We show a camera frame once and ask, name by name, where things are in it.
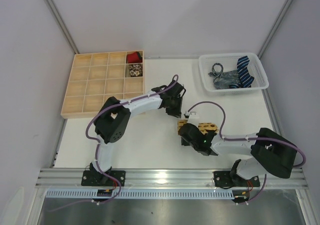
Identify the right aluminium frame post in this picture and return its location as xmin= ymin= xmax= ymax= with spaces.
xmin=257 ymin=0 xmax=295 ymax=59

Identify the aluminium mounting rail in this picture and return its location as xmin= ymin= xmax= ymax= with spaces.
xmin=35 ymin=168 xmax=309 ymax=190

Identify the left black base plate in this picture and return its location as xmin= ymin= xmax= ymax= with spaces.
xmin=81 ymin=170 xmax=126 ymax=187

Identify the aluminium frame post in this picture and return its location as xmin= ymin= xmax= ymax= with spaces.
xmin=44 ymin=0 xmax=79 ymax=54
xmin=257 ymin=0 xmax=295 ymax=59

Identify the rolled red tie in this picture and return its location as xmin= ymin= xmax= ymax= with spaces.
xmin=126 ymin=51 xmax=143 ymax=64

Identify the wooden compartment tray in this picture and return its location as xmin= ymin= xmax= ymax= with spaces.
xmin=60 ymin=50 xmax=145 ymax=119

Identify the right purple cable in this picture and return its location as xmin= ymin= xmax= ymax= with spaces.
xmin=186 ymin=101 xmax=308 ymax=206

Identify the left aluminium frame post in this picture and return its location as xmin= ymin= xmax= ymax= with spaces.
xmin=44 ymin=0 xmax=79 ymax=54

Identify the white slotted cable duct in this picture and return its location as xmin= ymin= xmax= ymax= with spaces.
xmin=45 ymin=188 xmax=235 ymax=200

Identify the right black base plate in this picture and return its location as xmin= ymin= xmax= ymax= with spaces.
xmin=213 ymin=170 xmax=261 ymax=188

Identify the blue striped tie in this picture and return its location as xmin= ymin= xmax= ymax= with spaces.
xmin=228 ymin=56 xmax=255 ymax=89

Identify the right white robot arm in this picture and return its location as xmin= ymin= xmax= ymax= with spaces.
xmin=178 ymin=123 xmax=297 ymax=187

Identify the white plastic basket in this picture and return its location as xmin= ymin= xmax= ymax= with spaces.
xmin=198 ymin=52 xmax=269 ymax=95

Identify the yellow patterned tie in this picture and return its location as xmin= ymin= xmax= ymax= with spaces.
xmin=177 ymin=119 xmax=219 ymax=136

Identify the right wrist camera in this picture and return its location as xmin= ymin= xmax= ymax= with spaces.
xmin=184 ymin=111 xmax=200 ymax=120

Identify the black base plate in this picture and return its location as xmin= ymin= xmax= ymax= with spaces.
xmin=81 ymin=170 xmax=126 ymax=187
xmin=213 ymin=170 xmax=261 ymax=188

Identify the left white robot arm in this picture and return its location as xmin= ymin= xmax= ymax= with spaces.
xmin=85 ymin=75 xmax=186 ymax=174

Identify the grey paisley tie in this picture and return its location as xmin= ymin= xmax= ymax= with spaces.
xmin=208 ymin=63 xmax=239 ymax=90

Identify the rolled floral tie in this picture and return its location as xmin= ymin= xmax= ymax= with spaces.
xmin=128 ymin=63 xmax=143 ymax=77

